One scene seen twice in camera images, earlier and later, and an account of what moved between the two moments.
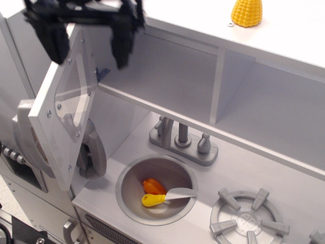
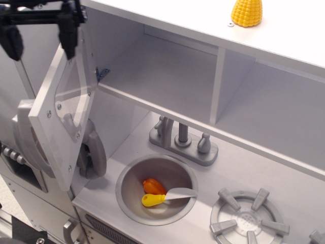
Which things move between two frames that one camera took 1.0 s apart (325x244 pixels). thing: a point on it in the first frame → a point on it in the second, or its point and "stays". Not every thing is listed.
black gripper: x=49 y=18 → x=71 y=14
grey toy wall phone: x=92 y=162 stays
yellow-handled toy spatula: x=174 y=193 stays
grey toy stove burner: x=247 y=217 stays
